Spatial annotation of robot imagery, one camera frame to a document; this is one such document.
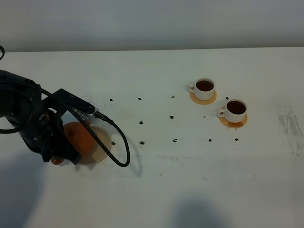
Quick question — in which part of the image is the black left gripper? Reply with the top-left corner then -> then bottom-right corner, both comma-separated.
20,97 -> 80,164

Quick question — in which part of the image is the brown clay teapot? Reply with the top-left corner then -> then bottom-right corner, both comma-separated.
63,122 -> 96,164

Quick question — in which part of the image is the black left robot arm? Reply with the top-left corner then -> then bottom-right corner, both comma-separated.
0,70 -> 81,164

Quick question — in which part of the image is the beige round teapot coaster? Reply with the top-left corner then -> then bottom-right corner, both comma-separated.
80,125 -> 112,164

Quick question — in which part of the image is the far orange cup coaster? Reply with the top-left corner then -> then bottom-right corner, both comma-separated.
190,91 -> 217,105

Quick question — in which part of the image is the orange cup coaster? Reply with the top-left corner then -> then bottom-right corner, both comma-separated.
219,114 -> 248,130
190,91 -> 217,105

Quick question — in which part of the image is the far white teacup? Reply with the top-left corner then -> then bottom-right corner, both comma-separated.
187,78 -> 215,101

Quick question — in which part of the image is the white teacup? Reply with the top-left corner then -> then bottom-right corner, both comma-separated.
187,78 -> 215,101
217,99 -> 247,124

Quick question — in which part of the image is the near orange cup coaster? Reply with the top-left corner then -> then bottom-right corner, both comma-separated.
219,114 -> 248,130

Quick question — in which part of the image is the near white teacup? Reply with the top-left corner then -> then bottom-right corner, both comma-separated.
217,99 -> 247,124

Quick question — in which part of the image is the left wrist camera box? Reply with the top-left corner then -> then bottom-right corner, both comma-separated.
53,89 -> 99,123

